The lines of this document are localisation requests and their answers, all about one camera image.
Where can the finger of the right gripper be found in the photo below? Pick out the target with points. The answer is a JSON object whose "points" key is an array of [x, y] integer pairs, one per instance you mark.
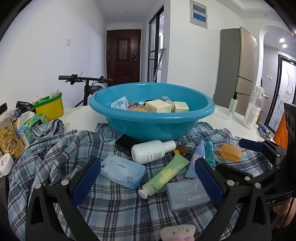
{"points": [[251, 145]]}

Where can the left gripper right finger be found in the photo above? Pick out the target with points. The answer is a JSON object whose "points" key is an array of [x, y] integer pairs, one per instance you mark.
{"points": [[253, 222]]}

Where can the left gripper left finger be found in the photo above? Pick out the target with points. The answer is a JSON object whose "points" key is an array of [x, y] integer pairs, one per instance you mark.
{"points": [[42, 220]]}

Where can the orange soap bar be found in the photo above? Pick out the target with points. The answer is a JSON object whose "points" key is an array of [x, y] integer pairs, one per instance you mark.
{"points": [[231, 152]]}

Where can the teal cosmetic tube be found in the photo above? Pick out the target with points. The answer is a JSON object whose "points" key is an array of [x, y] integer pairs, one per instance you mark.
{"points": [[209, 154]]}

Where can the blue wet wipes pack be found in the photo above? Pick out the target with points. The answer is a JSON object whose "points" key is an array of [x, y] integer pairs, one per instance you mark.
{"points": [[122, 171]]}

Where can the white lotion bottle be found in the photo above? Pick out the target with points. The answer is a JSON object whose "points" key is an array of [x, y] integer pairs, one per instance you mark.
{"points": [[147, 152]]}

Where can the small blue battery pack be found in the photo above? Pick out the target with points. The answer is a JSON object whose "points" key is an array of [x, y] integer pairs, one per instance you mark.
{"points": [[264, 132]]}

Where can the clear bottle white label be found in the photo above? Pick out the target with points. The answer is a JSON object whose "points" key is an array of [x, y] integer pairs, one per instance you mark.
{"points": [[254, 108]]}

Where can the clear plastic tray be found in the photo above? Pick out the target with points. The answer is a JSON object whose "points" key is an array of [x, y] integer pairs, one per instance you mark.
{"points": [[222, 112]]}

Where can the green pump bottle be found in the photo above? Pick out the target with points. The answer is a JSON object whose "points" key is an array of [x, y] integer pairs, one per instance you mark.
{"points": [[233, 103]]}

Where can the small amber glass bottle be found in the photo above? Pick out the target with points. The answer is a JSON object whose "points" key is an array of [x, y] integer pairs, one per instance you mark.
{"points": [[182, 149]]}

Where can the grey rectangular box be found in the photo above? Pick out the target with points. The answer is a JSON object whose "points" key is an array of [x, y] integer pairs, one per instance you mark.
{"points": [[186, 194]]}

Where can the green cosmetic tube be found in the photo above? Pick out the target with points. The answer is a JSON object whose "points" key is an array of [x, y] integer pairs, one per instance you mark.
{"points": [[157, 182]]}

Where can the white small jar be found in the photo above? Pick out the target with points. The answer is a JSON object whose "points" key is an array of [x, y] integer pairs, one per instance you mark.
{"points": [[6, 164]]}

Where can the grey gold refrigerator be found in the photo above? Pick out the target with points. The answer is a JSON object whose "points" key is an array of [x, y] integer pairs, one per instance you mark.
{"points": [[237, 70]]}

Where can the pale green square box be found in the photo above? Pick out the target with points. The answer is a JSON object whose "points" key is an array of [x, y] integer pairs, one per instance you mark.
{"points": [[180, 107]]}

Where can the blue plaid shirt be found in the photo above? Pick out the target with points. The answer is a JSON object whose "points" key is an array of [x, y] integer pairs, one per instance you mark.
{"points": [[112, 211]]}

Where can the green tissue box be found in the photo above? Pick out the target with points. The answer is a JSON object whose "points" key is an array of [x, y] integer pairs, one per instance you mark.
{"points": [[28, 120]]}

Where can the cream square box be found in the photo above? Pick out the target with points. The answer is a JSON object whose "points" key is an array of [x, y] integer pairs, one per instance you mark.
{"points": [[157, 106]]}

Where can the blue plastic basin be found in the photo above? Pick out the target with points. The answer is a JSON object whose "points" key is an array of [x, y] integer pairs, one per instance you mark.
{"points": [[152, 126]]}

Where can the yellow green-lid bucket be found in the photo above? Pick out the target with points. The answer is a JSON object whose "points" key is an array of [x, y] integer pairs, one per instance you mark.
{"points": [[51, 106]]}

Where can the yellow blue packet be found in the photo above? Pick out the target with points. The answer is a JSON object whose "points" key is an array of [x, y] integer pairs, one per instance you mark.
{"points": [[134, 106]]}

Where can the blue white Raison box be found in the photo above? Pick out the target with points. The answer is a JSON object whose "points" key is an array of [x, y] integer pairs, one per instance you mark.
{"points": [[121, 104]]}

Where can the black bicycle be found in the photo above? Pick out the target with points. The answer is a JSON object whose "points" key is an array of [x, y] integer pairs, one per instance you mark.
{"points": [[90, 86]]}

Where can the dark brown entry door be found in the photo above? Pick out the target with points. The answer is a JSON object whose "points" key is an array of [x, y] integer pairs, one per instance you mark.
{"points": [[123, 55]]}

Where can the mop handle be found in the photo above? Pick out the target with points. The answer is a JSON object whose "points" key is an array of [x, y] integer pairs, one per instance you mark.
{"points": [[159, 63]]}

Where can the wall electrical panel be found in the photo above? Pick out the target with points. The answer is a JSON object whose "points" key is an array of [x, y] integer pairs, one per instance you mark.
{"points": [[198, 14]]}

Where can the light switch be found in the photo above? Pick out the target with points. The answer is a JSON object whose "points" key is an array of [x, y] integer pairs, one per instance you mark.
{"points": [[67, 41]]}

